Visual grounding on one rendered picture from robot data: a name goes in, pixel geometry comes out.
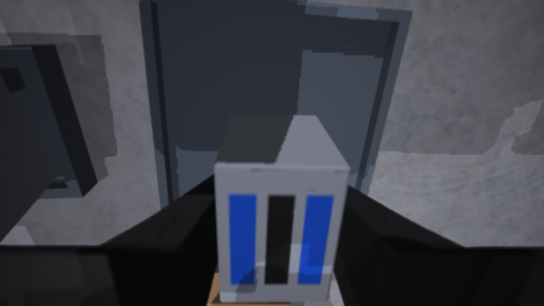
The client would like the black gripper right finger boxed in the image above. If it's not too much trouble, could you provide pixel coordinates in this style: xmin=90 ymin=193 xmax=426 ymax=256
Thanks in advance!
xmin=333 ymin=185 xmax=544 ymax=306

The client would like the tan cardboard box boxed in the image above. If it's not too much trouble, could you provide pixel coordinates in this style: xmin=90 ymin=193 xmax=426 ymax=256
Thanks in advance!
xmin=207 ymin=268 xmax=291 ymax=306

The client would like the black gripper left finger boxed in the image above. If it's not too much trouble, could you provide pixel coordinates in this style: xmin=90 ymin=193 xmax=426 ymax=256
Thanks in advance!
xmin=0 ymin=174 xmax=218 ymax=306

